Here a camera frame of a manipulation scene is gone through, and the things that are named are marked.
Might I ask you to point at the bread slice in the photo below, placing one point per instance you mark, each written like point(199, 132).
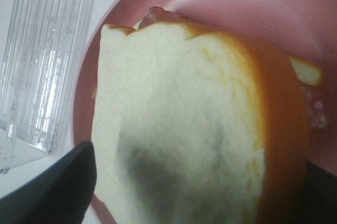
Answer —
point(193, 125)
point(306, 72)

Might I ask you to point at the pink round plate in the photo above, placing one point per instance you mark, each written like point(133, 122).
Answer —
point(306, 28)

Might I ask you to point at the bacon strip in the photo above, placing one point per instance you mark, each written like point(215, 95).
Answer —
point(159, 14)

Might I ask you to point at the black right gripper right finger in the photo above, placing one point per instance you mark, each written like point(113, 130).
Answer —
point(318, 200)

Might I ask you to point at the green lettuce leaf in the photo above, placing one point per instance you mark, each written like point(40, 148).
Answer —
point(317, 105)

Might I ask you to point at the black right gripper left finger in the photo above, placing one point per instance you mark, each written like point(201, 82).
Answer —
point(61, 194)

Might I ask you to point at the clear left food container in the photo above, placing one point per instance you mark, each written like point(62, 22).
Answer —
point(42, 55)

